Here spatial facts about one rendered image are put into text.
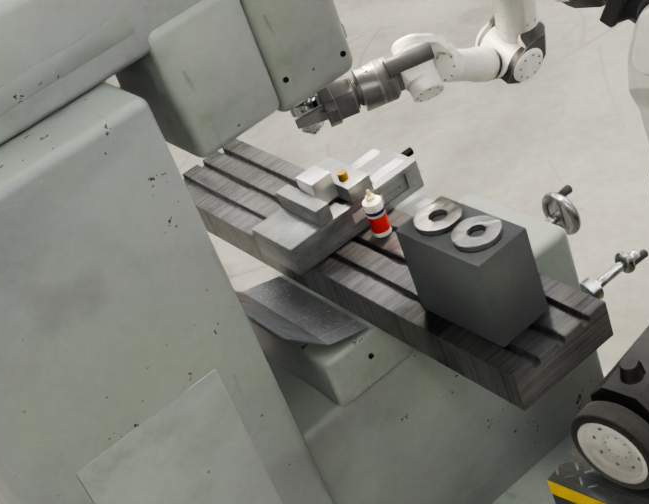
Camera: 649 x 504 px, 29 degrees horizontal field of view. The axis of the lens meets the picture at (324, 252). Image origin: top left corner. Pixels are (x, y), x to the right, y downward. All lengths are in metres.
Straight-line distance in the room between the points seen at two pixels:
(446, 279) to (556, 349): 0.23
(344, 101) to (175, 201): 0.49
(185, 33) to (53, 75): 0.24
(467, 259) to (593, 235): 1.88
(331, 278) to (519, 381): 0.53
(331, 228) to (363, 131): 2.34
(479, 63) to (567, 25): 2.66
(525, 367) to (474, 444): 0.69
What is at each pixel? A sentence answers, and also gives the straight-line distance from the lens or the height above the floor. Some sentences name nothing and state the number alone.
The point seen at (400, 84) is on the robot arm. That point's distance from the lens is 2.45.
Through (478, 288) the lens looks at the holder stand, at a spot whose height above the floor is 1.06.
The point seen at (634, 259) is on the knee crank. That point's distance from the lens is 3.04.
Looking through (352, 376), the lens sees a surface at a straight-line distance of 2.51.
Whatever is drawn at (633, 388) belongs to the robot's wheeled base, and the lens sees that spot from 2.56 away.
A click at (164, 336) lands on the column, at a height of 1.17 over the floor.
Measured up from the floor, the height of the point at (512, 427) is 0.35.
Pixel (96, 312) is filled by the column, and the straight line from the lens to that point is 2.07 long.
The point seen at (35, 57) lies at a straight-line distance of 2.04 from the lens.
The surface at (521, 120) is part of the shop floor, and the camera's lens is 4.66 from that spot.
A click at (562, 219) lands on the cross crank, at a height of 0.61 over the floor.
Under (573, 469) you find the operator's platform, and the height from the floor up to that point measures 0.40.
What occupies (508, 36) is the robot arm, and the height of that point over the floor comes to 1.19.
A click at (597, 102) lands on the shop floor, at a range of 4.65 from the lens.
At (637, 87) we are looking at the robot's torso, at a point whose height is 1.24.
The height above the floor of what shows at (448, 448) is 0.43.
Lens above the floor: 2.36
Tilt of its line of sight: 33 degrees down
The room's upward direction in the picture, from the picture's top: 22 degrees counter-clockwise
